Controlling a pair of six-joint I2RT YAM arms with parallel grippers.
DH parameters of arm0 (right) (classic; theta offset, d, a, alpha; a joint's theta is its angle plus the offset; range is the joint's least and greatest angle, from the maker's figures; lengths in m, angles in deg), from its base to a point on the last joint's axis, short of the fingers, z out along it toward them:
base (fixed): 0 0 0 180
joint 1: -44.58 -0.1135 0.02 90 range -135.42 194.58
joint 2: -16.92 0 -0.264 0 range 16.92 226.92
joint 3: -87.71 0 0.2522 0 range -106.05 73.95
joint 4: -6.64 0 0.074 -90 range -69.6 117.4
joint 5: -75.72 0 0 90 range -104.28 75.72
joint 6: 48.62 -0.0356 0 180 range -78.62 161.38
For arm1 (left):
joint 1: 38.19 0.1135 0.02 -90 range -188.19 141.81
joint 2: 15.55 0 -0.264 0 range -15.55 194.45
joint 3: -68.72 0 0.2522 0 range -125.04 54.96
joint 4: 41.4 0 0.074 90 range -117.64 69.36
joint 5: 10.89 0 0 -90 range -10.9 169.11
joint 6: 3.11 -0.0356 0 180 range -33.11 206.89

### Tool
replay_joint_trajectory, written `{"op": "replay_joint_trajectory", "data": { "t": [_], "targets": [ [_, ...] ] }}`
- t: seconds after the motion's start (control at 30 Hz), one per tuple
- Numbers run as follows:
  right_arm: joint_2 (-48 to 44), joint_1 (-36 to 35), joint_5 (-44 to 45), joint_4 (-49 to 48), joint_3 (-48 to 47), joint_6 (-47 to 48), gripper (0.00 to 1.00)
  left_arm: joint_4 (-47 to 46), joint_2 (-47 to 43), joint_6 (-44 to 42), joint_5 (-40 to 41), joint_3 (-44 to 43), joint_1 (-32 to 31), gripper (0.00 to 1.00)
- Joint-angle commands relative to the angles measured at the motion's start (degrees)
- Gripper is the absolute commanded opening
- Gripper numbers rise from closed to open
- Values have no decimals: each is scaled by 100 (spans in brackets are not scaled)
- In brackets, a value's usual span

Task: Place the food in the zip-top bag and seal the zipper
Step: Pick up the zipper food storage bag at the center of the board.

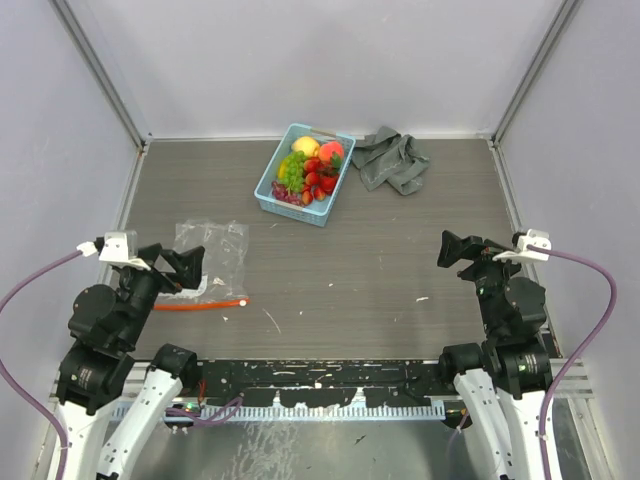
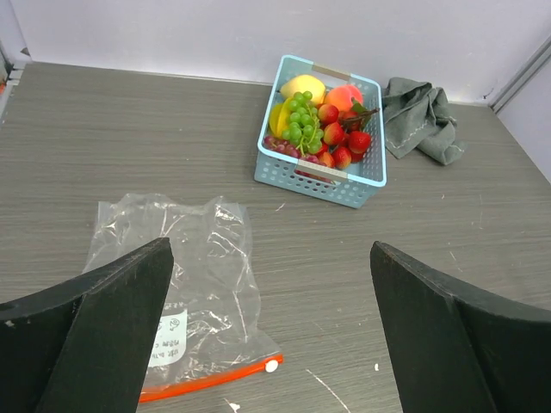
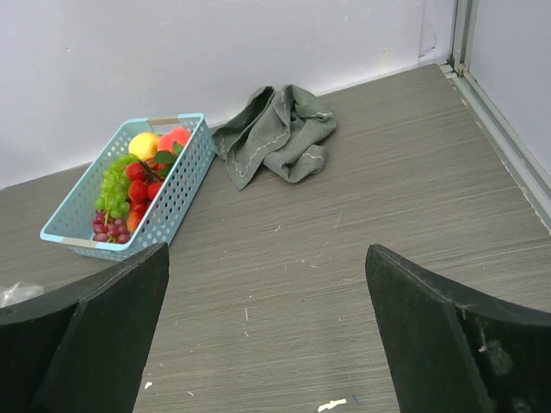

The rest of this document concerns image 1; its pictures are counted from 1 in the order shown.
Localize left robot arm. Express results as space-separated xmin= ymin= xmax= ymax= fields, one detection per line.
xmin=49 ymin=234 xmax=205 ymax=479

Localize green grape bunch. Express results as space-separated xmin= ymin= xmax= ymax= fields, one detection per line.
xmin=280 ymin=152 xmax=307 ymax=188

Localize yellow apple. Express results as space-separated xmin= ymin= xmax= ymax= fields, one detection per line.
xmin=291 ymin=136 xmax=320 ymax=158

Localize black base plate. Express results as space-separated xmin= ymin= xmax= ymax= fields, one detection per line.
xmin=201 ymin=360 xmax=454 ymax=408

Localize blue plastic basket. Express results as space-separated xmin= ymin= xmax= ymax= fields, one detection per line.
xmin=254 ymin=123 xmax=355 ymax=227

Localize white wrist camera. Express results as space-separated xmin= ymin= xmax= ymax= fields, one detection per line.
xmin=76 ymin=230 xmax=151 ymax=271
xmin=492 ymin=229 xmax=551 ymax=264

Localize aluminium frame rail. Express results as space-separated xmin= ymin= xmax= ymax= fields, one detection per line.
xmin=554 ymin=359 xmax=594 ymax=399

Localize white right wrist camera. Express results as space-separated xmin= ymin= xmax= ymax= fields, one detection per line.
xmin=492 ymin=229 xmax=551 ymax=264

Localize orange peach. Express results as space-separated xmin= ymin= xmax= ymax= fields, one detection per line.
xmin=318 ymin=141 xmax=344 ymax=164

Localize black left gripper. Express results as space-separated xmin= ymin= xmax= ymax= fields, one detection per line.
xmin=120 ymin=242 xmax=203 ymax=345

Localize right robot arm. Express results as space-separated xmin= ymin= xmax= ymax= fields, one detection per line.
xmin=437 ymin=229 xmax=554 ymax=479

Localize blue slotted cable duct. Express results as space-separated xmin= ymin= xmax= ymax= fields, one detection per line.
xmin=109 ymin=402 xmax=446 ymax=422

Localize red strawberry cluster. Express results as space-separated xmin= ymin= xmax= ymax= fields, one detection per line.
xmin=302 ymin=157 xmax=342 ymax=206

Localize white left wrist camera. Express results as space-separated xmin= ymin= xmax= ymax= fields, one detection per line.
xmin=76 ymin=230 xmax=151 ymax=271

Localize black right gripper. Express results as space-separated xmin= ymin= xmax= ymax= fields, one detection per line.
xmin=438 ymin=228 xmax=531 ymax=333

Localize grey crumpled cloth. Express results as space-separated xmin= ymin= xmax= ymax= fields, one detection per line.
xmin=351 ymin=126 xmax=430 ymax=196

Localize purple grape bunch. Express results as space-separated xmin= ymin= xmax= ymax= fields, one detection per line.
xmin=271 ymin=181 xmax=304 ymax=207

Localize clear zip top bag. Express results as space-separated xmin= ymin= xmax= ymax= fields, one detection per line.
xmin=154 ymin=220 xmax=249 ymax=312

